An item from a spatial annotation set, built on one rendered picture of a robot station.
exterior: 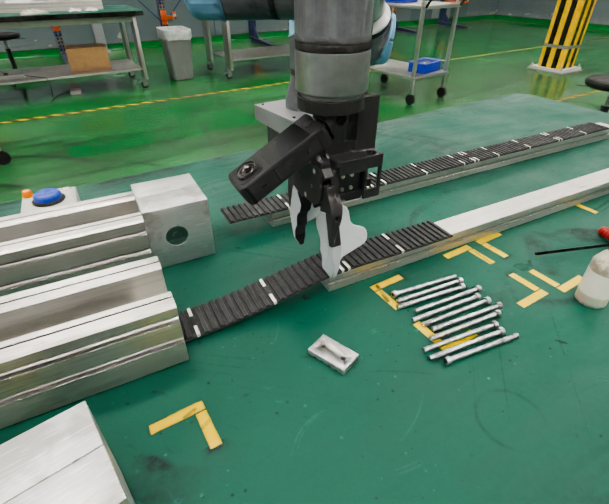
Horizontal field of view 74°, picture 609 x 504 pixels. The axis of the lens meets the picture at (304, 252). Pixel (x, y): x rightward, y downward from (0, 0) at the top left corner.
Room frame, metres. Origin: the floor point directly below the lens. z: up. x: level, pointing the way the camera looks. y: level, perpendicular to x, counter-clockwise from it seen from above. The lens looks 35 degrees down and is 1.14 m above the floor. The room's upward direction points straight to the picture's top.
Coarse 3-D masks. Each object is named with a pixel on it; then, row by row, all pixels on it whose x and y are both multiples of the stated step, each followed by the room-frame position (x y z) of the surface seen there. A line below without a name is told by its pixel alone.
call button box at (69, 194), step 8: (64, 192) 0.60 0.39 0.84; (72, 192) 0.60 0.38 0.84; (24, 200) 0.57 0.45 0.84; (32, 200) 0.57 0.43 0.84; (56, 200) 0.57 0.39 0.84; (64, 200) 0.57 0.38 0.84; (72, 200) 0.57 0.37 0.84; (80, 200) 0.62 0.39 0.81; (24, 208) 0.55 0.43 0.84; (32, 208) 0.55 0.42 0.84; (40, 208) 0.55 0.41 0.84
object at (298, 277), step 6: (294, 264) 0.44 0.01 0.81; (288, 270) 0.43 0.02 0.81; (294, 270) 0.44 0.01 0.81; (300, 270) 0.43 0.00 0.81; (294, 276) 0.42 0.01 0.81; (300, 276) 0.42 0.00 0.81; (306, 276) 0.42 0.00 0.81; (294, 282) 0.41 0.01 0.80; (300, 282) 0.41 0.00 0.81; (306, 282) 0.41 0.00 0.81; (300, 288) 0.40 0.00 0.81; (306, 288) 0.40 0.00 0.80
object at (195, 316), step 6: (198, 306) 0.38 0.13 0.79; (186, 312) 0.37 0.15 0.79; (192, 312) 0.37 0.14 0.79; (198, 312) 0.37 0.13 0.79; (192, 318) 0.36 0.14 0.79; (198, 318) 0.36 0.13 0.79; (204, 318) 0.36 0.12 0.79; (192, 324) 0.35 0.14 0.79; (198, 324) 0.35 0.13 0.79; (204, 324) 0.35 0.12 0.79; (192, 330) 0.34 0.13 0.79; (198, 330) 0.34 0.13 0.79; (204, 330) 0.34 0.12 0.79; (210, 330) 0.34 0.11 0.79; (198, 336) 0.33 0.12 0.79
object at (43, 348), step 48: (48, 288) 0.33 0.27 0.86; (96, 288) 0.33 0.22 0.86; (144, 288) 0.36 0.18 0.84; (0, 336) 0.29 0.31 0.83; (48, 336) 0.26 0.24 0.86; (96, 336) 0.27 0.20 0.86; (144, 336) 0.29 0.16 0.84; (0, 384) 0.23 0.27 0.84; (48, 384) 0.25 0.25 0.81; (96, 384) 0.26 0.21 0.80
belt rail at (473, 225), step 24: (552, 192) 0.66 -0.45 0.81; (576, 192) 0.66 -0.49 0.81; (600, 192) 0.70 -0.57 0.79; (456, 216) 0.58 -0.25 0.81; (480, 216) 0.58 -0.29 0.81; (504, 216) 0.58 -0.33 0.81; (528, 216) 0.61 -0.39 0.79; (456, 240) 0.54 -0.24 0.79; (384, 264) 0.47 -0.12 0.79; (336, 288) 0.43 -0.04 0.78
